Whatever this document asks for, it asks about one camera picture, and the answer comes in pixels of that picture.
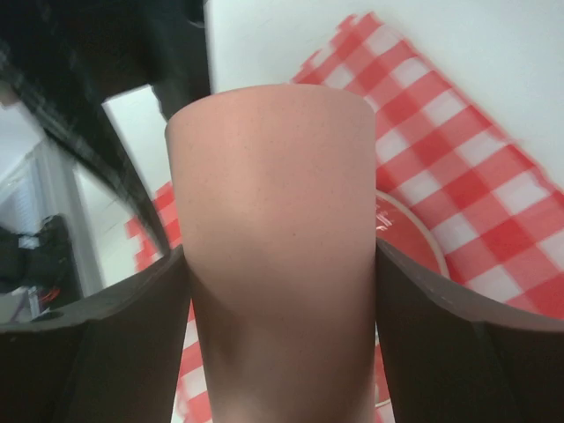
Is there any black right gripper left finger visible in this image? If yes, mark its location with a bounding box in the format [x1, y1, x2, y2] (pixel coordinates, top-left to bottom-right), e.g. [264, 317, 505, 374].
[1, 248, 191, 422]

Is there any red white checkered cloth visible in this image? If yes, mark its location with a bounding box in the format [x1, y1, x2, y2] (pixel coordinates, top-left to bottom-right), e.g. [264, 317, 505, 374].
[125, 11, 564, 423]

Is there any red teal ceramic plate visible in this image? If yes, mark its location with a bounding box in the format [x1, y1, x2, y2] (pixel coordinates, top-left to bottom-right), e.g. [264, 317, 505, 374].
[375, 192, 462, 422]

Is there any salmon pink plastic cup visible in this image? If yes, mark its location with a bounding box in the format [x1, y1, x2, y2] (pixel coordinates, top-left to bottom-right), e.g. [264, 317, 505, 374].
[166, 84, 376, 422]

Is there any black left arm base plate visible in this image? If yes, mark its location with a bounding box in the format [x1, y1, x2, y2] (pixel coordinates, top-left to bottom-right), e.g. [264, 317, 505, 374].
[1, 214, 78, 293]

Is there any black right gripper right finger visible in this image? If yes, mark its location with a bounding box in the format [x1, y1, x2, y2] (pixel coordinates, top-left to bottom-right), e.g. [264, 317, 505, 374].
[375, 241, 563, 422]

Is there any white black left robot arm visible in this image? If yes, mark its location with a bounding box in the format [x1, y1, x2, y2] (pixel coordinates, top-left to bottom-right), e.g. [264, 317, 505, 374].
[1, 0, 211, 254]

